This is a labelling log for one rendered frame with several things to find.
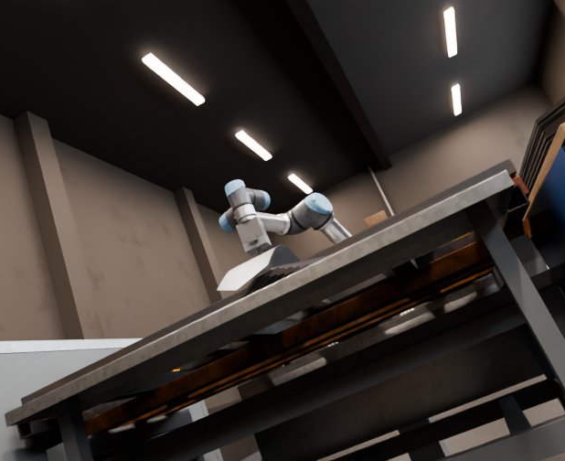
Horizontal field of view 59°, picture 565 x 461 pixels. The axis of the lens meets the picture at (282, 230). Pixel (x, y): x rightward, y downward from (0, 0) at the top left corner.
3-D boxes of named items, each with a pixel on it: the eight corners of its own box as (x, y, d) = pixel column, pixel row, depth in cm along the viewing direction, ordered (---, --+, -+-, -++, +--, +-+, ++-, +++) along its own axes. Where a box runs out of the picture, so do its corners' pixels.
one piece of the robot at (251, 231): (228, 215, 176) (243, 257, 171) (250, 204, 175) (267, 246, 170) (237, 222, 185) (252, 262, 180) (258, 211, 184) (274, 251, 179)
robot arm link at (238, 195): (248, 179, 187) (233, 176, 180) (259, 205, 184) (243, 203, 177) (234, 190, 191) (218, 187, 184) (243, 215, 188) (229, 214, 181)
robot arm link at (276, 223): (284, 222, 238) (212, 212, 199) (302, 209, 233) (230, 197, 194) (294, 243, 234) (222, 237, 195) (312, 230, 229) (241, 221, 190)
